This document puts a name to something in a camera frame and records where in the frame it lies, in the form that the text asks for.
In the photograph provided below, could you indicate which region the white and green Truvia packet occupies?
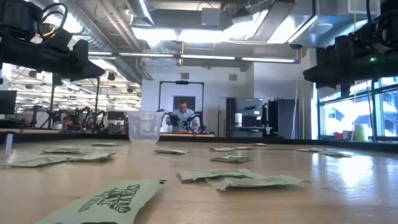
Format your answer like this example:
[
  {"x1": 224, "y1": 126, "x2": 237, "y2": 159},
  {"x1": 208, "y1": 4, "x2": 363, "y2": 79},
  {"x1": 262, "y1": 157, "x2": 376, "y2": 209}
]
[{"x1": 70, "y1": 151, "x2": 116, "y2": 162}]

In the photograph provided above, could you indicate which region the black cabinet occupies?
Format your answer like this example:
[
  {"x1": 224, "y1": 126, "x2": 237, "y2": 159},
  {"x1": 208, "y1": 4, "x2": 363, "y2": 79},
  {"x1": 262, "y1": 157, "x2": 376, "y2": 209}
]
[{"x1": 267, "y1": 98, "x2": 300, "y2": 140}]

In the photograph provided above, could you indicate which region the grey equipment cabinet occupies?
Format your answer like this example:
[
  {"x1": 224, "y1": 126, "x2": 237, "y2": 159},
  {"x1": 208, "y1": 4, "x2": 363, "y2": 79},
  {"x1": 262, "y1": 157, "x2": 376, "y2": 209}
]
[{"x1": 226, "y1": 98, "x2": 265, "y2": 138}]

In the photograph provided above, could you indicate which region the black monitor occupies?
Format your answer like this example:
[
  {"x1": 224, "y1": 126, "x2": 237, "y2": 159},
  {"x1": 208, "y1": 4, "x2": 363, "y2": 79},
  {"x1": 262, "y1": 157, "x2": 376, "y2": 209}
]
[{"x1": 0, "y1": 90, "x2": 18, "y2": 116}]

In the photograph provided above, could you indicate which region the clear plastic cup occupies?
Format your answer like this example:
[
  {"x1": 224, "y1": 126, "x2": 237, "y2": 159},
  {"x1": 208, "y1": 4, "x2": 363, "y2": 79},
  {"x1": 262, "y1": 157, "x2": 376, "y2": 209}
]
[{"x1": 127, "y1": 111, "x2": 163, "y2": 144}]

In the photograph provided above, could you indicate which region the grey ceiling box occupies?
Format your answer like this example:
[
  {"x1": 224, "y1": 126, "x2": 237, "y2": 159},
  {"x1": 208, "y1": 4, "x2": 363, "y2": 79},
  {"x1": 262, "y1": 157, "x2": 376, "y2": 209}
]
[{"x1": 200, "y1": 7, "x2": 223, "y2": 27}]

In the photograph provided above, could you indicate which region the grey metal post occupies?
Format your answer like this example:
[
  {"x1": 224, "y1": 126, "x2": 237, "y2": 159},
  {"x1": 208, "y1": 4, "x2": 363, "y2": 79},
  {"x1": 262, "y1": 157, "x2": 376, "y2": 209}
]
[{"x1": 4, "y1": 132, "x2": 15, "y2": 156}]

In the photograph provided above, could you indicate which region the linear ceiling light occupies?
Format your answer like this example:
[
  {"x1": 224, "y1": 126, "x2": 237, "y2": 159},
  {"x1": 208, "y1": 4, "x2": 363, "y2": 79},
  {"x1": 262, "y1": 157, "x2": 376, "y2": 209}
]
[
  {"x1": 118, "y1": 52, "x2": 175, "y2": 58},
  {"x1": 180, "y1": 54, "x2": 236, "y2": 61},
  {"x1": 241, "y1": 57, "x2": 296, "y2": 63},
  {"x1": 88, "y1": 51, "x2": 118, "y2": 57}
]

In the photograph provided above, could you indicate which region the black frame post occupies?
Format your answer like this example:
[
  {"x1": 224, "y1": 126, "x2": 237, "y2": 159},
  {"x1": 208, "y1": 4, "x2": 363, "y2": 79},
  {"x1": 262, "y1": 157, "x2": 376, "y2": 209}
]
[{"x1": 47, "y1": 74, "x2": 57, "y2": 130}]

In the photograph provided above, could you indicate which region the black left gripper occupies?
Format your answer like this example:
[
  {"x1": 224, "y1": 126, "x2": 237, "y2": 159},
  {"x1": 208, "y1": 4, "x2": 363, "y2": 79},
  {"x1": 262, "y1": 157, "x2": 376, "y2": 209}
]
[{"x1": 0, "y1": 29, "x2": 106, "y2": 82}]

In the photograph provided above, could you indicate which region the person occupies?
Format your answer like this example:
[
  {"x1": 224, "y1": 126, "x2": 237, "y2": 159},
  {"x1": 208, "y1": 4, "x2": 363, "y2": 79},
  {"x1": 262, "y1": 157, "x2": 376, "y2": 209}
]
[{"x1": 166, "y1": 99, "x2": 201, "y2": 133}]

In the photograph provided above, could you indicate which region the black window frame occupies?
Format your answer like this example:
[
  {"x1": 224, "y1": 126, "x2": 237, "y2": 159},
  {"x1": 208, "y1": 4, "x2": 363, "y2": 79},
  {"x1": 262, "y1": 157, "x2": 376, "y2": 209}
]
[{"x1": 317, "y1": 76, "x2": 398, "y2": 143}]

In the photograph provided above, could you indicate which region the silver ventilation duct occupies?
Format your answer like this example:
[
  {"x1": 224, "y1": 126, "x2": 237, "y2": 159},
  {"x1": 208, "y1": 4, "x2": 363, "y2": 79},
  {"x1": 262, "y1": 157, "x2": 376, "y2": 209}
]
[{"x1": 30, "y1": 0, "x2": 147, "y2": 85}]

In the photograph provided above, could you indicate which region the black gantry frame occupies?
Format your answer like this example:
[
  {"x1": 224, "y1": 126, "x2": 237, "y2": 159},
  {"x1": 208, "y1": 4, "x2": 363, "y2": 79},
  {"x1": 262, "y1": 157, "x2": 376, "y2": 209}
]
[{"x1": 157, "y1": 80, "x2": 205, "y2": 134}]

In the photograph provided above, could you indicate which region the yellow-green bin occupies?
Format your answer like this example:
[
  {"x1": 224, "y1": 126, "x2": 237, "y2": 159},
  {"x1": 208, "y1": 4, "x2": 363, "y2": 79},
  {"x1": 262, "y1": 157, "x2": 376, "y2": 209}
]
[{"x1": 354, "y1": 124, "x2": 369, "y2": 142}]

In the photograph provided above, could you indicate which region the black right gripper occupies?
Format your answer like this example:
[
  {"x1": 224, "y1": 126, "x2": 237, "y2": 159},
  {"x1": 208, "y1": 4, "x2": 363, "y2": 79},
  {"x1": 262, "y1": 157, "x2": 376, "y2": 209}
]
[{"x1": 303, "y1": 23, "x2": 398, "y2": 97}]

